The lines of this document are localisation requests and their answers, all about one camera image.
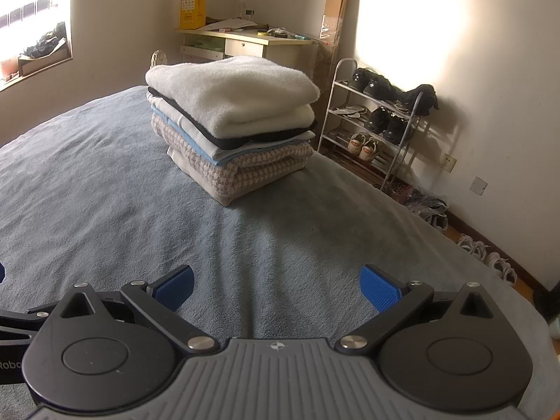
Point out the white striped sneaker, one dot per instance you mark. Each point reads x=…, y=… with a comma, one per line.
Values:
x=358, y=142
x=372, y=148

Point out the black boot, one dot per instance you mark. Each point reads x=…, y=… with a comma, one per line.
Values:
x=385, y=86
x=363, y=79

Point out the black shoe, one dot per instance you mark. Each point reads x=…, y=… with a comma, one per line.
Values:
x=396, y=129
x=377, y=118

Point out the grey-blue bed blanket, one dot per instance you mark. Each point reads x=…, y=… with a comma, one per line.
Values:
x=109, y=183

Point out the grey sneakers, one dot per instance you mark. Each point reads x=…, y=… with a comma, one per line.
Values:
x=428, y=210

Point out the beige sandals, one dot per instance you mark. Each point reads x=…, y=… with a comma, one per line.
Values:
x=352, y=110

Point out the clear bottle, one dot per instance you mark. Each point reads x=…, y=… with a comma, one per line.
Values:
x=240, y=8

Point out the small white clock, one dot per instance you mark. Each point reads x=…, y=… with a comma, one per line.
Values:
x=250, y=12

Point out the pink pot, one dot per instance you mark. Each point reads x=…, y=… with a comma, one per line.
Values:
x=8, y=69

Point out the dark cloth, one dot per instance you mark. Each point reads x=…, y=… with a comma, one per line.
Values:
x=43, y=39

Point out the light blue folded garment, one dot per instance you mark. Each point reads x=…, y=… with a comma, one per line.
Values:
x=186, y=139

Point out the black folded garment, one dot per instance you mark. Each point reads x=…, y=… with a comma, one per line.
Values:
x=227, y=143

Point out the cream bedpost finial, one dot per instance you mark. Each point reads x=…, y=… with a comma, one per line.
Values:
x=159, y=59

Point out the cream deer sweater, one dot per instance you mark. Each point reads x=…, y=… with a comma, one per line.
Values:
x=232, y=87

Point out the cream folded garment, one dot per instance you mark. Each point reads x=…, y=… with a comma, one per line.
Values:
x=197, y=177

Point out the pink basket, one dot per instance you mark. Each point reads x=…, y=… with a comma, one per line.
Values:
x=400, y=192

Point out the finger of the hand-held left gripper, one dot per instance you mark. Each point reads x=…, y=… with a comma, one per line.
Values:
x=1, y=272
x=26, y=320

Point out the cream wooden desk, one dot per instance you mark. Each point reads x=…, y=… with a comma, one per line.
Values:
x=249, y=46

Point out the tall cardboard board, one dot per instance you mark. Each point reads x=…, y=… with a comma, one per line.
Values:
x=337, y=0

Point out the white metal shoe rack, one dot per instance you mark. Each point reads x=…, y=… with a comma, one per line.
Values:
x=350, y=162

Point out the dark furry shoes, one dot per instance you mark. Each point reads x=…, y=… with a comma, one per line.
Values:
x=422, y=94

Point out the cardboard box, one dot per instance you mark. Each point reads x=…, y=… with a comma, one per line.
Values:
x=41, y=63

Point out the papers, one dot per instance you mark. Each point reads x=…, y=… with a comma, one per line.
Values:
x=229, y=22

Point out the light green folder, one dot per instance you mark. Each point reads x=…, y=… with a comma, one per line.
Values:
x=205, y=46

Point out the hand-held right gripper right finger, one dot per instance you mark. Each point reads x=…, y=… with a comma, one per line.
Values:
x=380, y=291

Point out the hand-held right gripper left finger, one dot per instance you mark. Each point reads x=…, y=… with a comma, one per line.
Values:
x=177, y=288

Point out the window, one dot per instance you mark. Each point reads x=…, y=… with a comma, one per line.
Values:
x=26, y=13

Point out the beige checked folded garment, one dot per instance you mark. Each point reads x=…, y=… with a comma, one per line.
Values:
x=262, y=166

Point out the white folded shirt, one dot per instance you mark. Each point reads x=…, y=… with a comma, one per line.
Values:
x=192, y=131

